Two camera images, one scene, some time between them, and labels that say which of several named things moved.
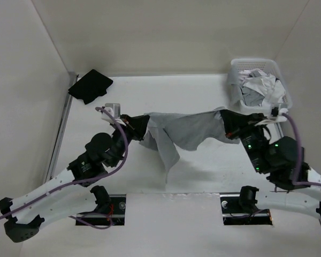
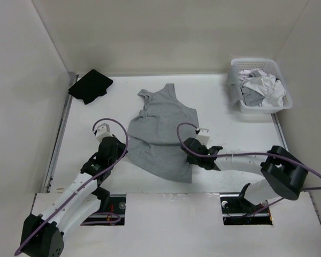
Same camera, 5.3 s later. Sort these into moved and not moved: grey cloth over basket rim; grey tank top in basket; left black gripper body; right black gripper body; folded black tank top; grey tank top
Moved: left black gripper body; grey tank top; right black gripper body
Not moved: grey cloth over basket rim; folded black tank top; grey tank top in basket
